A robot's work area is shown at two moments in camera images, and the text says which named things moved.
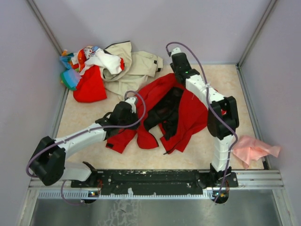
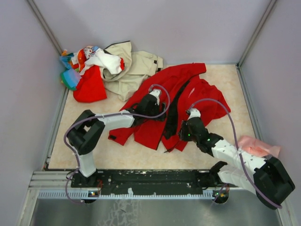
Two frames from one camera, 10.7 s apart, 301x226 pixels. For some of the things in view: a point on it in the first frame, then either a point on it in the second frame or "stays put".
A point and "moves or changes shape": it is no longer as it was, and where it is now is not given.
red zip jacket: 169,111 moves or changes shape
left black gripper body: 131,117 -> 155,110
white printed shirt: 93,56 stays put
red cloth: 91,87 stays put
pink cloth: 247,149 stays put
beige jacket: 138,66 stays put
